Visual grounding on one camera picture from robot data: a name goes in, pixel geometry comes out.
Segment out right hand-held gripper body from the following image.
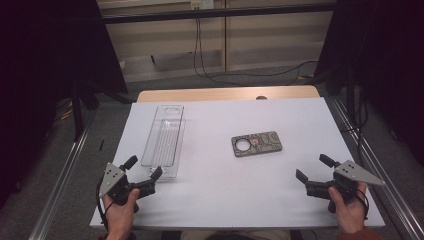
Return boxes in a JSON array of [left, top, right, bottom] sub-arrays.
[[333, 160, 386, 202]]

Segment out white table cover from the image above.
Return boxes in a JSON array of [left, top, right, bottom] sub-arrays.
[[89, 97, 386, 230]]

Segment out left hand-held gripper cable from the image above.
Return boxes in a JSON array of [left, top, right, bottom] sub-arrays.
[[95, 175, 112, 232]]

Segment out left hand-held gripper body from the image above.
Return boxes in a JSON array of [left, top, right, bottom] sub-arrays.
[[98, 162, 135, 205]]

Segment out yellow cable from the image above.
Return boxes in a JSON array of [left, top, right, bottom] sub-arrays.
[[59, 99, 75, 122]]

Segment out black floor cables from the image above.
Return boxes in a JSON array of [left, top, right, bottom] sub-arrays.
[[339, 89, 370, 160]]

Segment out person's left hand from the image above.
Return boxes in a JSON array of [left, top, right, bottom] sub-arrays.
[[101, 188, 141, 240]]

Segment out black metal stand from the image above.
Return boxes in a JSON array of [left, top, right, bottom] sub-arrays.
[[70, 79, 101, 143]]

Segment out black horizontal bar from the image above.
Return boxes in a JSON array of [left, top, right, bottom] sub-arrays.
[[101, 2, 337, 25]]

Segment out black hanging wall cables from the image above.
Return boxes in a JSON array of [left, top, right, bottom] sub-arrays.
[[193, 7, 320, 88]]

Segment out person's right hand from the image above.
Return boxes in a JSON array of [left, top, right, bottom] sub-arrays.
[[328, 182, 368, 235]]

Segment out hand-held gripper cable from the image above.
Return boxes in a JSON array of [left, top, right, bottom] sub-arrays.
[[353, 189, 371, 221], [95, 175, 112, 232]]

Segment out black curtain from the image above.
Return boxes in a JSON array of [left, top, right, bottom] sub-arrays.
[[313, 0, 424, 168], [0, 0, 130, 209]]

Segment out right hand-held gripper cable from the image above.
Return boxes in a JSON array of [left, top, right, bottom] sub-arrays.
[[353, 189, 371, 221]]

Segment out wall socket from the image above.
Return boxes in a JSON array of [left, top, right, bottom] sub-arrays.
[[190, 0, 215, 11]]

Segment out aluminium floor rail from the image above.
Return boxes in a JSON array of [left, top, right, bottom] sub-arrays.
[[328, 95, 424, 240], [28, 128, 90, 240]]

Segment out clear plastic packaging box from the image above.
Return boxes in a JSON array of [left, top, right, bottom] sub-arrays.
[[140, 104, 187, 183]]

